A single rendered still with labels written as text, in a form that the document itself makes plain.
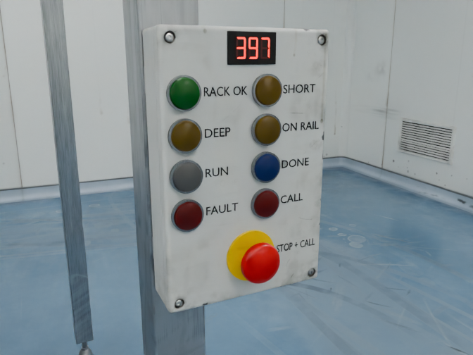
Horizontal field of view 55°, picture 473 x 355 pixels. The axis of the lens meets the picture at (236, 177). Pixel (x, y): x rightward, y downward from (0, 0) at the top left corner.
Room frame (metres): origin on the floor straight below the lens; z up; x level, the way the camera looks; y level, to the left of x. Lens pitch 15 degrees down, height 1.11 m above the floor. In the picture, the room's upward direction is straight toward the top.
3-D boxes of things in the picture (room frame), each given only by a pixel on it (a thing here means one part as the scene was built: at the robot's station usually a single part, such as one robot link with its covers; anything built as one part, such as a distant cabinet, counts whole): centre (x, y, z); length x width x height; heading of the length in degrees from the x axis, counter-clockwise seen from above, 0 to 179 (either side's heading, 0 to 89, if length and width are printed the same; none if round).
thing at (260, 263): (0.41, -0.02, 0.92); 0.04 x 0.04 x 0.04; 26
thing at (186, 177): (0.39, 0.04, 1.01); 0.03 x 0.01 x 0.03; 116
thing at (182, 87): (0.39, 0.04, 1.08); 0.03 x 0.01 x 0.03; 116
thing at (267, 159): (0.42, -0.03, 1.01); 0.03 x 0.01 x 0.03; 116
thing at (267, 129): (0.42, -0.03, 1.05); 0.03 x 0.01 x 0.03; 116
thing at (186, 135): (0.39, 0.04, 1.05); 0.03 x 0.01 x 0.03; 116
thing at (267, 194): (0.42, -0.03, 0.97); 0.03 x 0.01 x 0.03; 116
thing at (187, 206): (0.39, 0.04, 0.97); 0.03 x 0.01 x 0.03; 116
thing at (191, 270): (0.45, 0.00, 1.01); 0.17 x 0.06 x 0.26; 116
